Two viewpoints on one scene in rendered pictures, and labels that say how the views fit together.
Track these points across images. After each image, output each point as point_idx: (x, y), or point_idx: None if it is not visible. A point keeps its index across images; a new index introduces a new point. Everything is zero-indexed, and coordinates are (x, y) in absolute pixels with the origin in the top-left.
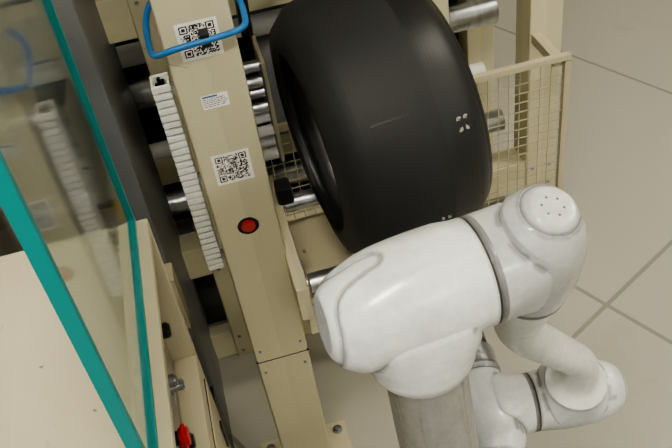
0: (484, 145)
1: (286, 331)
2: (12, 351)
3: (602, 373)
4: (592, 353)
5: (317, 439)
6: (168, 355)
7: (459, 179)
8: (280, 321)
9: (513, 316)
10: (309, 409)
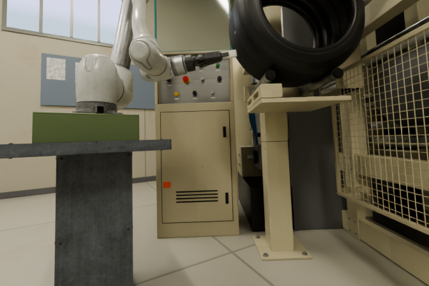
0: None
1: (263, 127)
2: None
3: (138, 36)
4: (136, 17)
5: (267, 207)
6: (226, 95)
7: (233, 9)
8: (262, 120)
9: None
10: (266, 182)
